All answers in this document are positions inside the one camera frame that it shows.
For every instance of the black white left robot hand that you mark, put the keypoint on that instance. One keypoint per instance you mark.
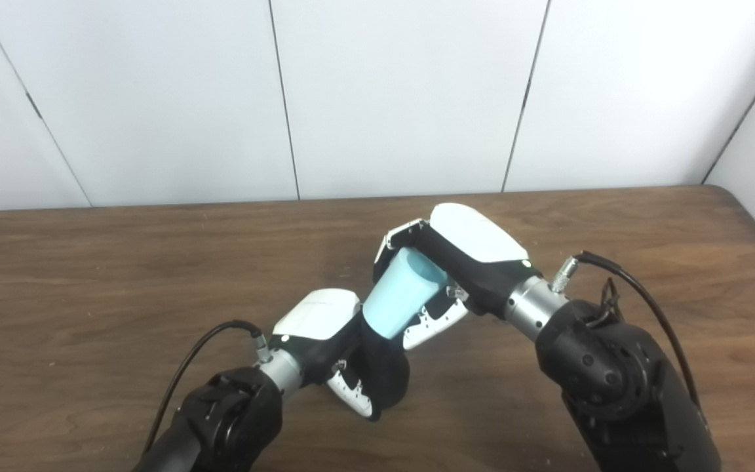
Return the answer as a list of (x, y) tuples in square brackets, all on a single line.
[(315, 318)]

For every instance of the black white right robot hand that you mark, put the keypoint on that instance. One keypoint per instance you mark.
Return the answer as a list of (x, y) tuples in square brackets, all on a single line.
[(476, 246)]

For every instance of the light blue cylinder cup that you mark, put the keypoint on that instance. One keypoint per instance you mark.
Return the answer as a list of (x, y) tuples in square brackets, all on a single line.
[(398, 295)]

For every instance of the black funnel-shaped nozzle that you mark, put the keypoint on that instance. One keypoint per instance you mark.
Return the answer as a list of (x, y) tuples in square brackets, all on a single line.
[(387, 373)]

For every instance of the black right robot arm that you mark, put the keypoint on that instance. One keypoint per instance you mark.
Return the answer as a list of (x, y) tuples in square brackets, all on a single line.
[(620, 387)]

